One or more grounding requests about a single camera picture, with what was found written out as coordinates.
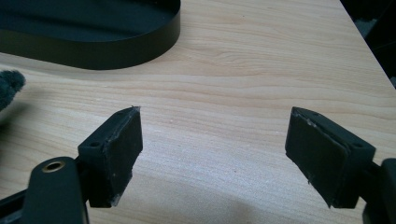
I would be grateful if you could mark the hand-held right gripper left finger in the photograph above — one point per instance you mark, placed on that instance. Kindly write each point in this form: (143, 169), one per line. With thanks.
(120, 155)

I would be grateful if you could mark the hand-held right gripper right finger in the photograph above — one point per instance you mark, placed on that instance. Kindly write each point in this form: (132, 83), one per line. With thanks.
(323, 155)

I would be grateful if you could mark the black oval tray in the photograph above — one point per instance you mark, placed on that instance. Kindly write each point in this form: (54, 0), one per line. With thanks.
(93, 34)

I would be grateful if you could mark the dark green fuzzy cloth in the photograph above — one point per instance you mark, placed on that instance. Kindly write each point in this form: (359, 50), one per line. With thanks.
(8, 87)

